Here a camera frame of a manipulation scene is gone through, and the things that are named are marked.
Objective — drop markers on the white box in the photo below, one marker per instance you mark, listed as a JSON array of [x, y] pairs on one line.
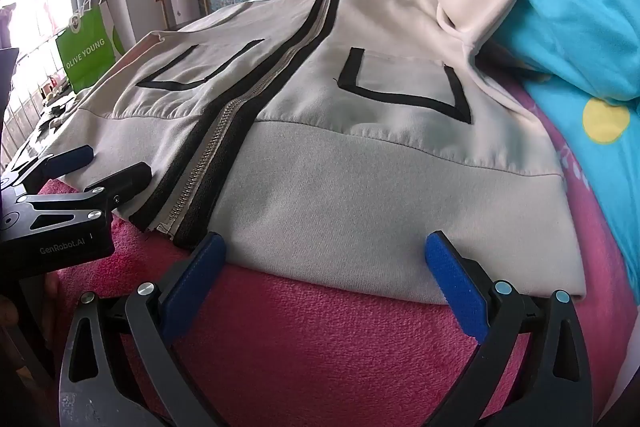
[[181, 7]]

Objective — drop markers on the blue cartoon print quilt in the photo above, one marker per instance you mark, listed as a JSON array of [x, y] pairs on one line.
[[575, 32]]

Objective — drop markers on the hanging clothes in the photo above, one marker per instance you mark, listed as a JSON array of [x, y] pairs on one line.
[[6, 24]]

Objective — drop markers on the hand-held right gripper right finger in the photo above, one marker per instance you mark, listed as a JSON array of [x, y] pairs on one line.
[[455, 287]]

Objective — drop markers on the dark glossy side table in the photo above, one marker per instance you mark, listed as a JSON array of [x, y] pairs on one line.
[[52, 112]]

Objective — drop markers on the pink fleece blanket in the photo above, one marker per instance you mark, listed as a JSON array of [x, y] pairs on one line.
[[310, 347]]

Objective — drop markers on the window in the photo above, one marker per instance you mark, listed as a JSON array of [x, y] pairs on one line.
[[35, 7]]

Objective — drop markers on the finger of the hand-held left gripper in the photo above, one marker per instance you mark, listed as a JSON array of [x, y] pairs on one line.
[[125, 177], [75, 156]]

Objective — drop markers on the green paper shopping bag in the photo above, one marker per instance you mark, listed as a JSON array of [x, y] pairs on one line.
[[85, 52]]

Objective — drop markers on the beige zip jacket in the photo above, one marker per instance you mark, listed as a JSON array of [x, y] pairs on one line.
[[375, 182]]

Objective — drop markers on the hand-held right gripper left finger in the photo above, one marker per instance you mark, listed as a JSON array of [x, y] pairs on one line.
[[195, 287]]

